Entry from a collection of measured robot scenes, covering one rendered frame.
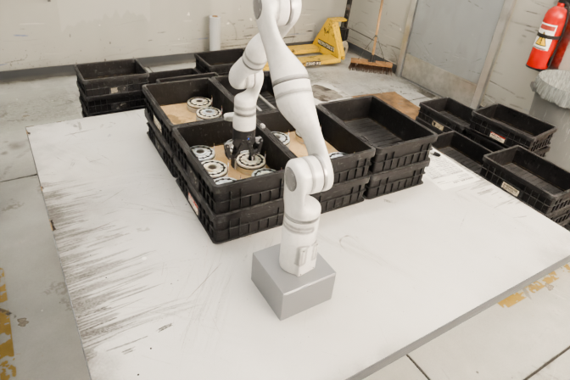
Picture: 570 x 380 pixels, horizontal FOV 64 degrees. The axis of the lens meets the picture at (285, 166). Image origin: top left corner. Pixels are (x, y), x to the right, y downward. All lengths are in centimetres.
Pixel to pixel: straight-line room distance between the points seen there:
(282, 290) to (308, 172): 33
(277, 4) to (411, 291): 88
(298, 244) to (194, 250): 40
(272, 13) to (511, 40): 342
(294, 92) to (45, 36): 373
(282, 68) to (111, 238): 78
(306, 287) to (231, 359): 25
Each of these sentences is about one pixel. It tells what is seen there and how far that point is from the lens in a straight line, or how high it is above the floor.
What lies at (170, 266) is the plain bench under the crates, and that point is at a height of 70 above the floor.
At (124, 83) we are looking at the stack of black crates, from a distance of 303.
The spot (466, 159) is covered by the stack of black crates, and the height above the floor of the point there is 38.
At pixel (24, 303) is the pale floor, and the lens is 240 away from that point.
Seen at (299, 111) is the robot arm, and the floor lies 123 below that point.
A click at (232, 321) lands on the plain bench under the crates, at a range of 125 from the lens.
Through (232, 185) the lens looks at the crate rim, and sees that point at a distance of 132.
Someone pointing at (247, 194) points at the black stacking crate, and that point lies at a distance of 138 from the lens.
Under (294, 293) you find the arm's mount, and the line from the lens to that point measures 121.
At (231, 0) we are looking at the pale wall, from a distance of 503.
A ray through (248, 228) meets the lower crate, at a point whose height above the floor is 73.
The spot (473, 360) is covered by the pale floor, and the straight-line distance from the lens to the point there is 228.
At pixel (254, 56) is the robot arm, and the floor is 127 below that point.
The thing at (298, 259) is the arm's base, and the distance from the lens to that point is 119.
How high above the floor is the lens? 168
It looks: 32 degrees down
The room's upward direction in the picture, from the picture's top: 6 degrees clockwise
